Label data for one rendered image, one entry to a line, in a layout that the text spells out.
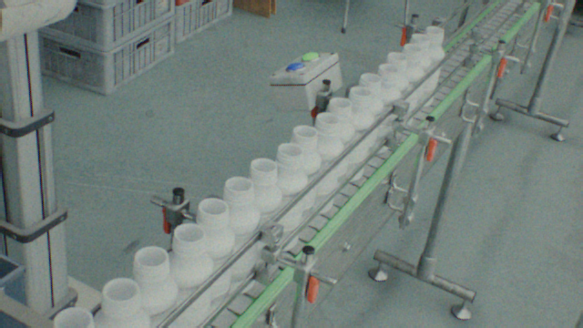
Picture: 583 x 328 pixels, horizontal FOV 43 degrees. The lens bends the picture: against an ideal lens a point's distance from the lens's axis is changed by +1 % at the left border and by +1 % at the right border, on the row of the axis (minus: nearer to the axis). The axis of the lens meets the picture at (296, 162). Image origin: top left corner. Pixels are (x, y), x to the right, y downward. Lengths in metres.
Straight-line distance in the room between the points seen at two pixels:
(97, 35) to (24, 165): 1.96
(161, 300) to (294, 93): 0.63
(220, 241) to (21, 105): 0.70
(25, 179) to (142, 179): 1.46
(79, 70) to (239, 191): 2.74
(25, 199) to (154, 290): 0.81
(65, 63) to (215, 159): 0.94
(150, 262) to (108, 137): 2.43
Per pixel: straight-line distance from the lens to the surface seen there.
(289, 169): 1.03
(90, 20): 3.49
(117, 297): 0.83
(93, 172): 3.05
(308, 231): 1.16
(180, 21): 4.11
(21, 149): 1.55
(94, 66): 3.57
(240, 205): 0.95
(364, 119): 1.23
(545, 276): 2.92
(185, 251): 0.86
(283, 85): 1.38
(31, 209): 1.64
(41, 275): 1.75
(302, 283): 0.97
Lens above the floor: 1.71
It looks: 32 degrees down
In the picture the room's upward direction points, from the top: 8 degrees clockwise
